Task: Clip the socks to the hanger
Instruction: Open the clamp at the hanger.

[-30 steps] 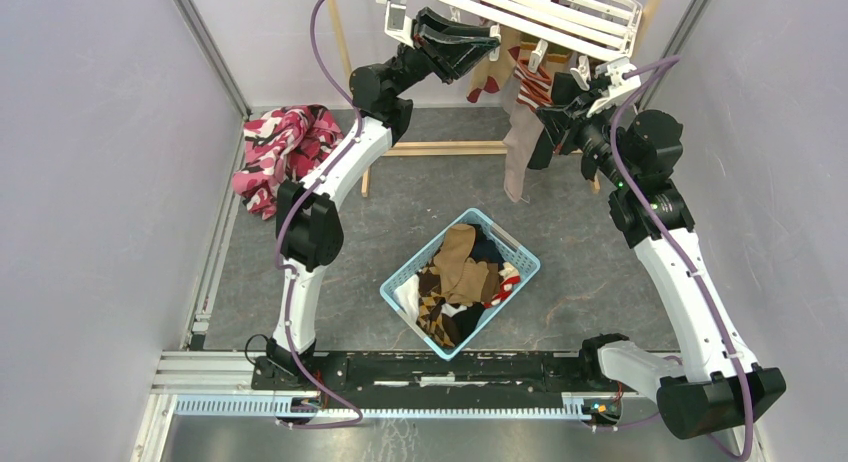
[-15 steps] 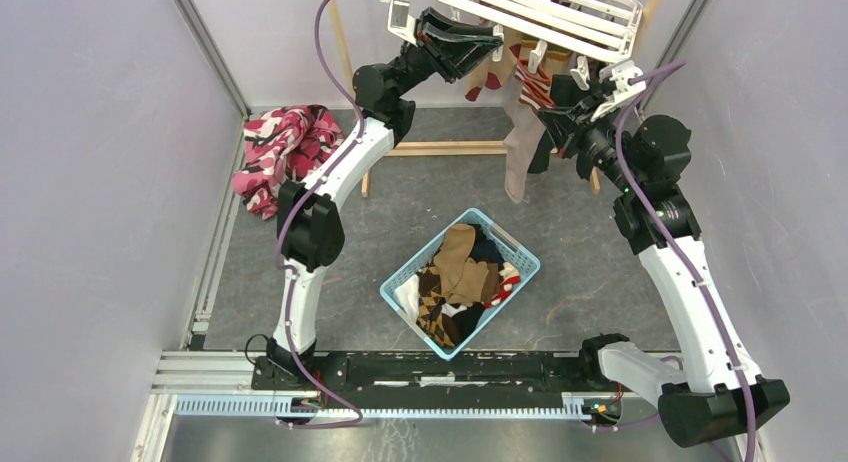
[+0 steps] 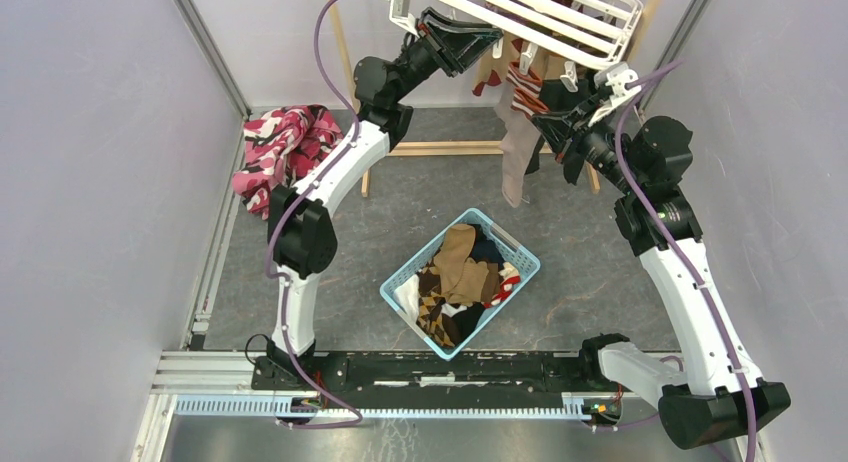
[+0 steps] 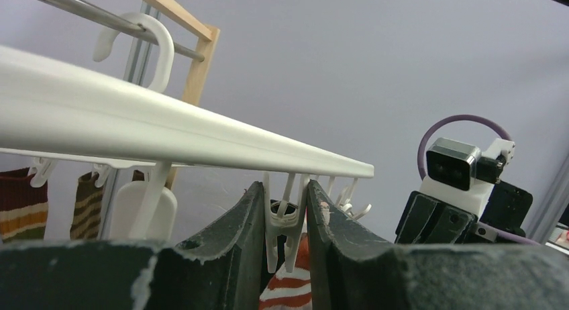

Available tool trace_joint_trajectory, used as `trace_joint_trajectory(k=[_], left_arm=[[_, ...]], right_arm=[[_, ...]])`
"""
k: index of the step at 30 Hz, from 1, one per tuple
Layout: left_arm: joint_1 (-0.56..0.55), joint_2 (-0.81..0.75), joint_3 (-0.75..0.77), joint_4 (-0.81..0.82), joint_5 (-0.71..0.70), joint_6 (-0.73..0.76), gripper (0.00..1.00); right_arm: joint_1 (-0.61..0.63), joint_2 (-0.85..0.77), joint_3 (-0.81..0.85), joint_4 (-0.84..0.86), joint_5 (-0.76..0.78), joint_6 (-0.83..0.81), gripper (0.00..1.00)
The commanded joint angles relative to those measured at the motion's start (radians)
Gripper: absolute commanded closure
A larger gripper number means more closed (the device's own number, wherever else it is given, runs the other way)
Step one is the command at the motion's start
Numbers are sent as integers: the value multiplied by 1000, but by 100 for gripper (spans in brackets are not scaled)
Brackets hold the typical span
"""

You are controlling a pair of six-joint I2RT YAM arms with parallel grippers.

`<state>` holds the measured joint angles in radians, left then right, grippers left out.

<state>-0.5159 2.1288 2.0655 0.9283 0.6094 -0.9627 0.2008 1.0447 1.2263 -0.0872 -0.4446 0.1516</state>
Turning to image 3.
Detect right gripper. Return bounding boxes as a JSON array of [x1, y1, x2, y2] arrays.
[[533, 93, 645, 195]]

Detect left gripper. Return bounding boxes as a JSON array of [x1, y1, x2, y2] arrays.
[[390, 7, 503, 104]]

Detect black sock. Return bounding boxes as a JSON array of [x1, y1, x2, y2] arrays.
[[562, 139, 587, 185], [525, 78, 592, 175]]

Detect beige pink sock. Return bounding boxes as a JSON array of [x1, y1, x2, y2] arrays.
[[494, 83, 540, 208]]

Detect tan ribbed sock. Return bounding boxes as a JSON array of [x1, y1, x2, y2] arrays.
[[433, 224, 500, 306]]

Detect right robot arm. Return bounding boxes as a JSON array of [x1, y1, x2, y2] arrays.
[[532, 81, 791, 449]]

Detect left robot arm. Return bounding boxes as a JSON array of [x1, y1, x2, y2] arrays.
[[264, 8, 503, 390]]

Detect wooden hanger stand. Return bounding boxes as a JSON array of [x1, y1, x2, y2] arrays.
[[328, 0, 663, 157]]

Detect red purple striped sock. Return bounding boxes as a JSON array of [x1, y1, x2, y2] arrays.
[[472, 33, 524, 97]]

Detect light blue laundry basket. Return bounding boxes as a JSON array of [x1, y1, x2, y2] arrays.
[[380, 208, 541, 361]]

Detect navy blue sock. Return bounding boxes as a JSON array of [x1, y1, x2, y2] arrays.
[[469, 224, 505, 270]]

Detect red santa sock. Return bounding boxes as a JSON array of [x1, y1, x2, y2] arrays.
[[484, 262, 521, 308]]

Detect pink camouflage cloth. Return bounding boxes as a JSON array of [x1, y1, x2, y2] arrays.
[[231, 105, 343, 219]]

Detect brown yellow checked sock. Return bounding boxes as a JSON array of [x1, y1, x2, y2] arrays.
[[416, 263, 460, 350]]

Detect white cloth in basket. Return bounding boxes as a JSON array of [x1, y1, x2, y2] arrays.
[[394, 274, 420, 324]]

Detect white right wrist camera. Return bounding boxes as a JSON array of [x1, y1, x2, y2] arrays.
[[588, 62, 642, 127]]

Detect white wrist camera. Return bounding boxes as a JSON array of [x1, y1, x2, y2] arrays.
[[588, 62, 642, 127], [382, 0, 419, 37]]

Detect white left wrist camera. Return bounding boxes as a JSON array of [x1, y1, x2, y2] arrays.
[[382, 0, 419, 37]]

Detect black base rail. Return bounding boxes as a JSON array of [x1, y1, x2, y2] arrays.
[[251, 351, 628, 410]]

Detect light blue cable tray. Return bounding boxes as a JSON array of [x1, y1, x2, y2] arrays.
[[174, 395, 591, 421]]

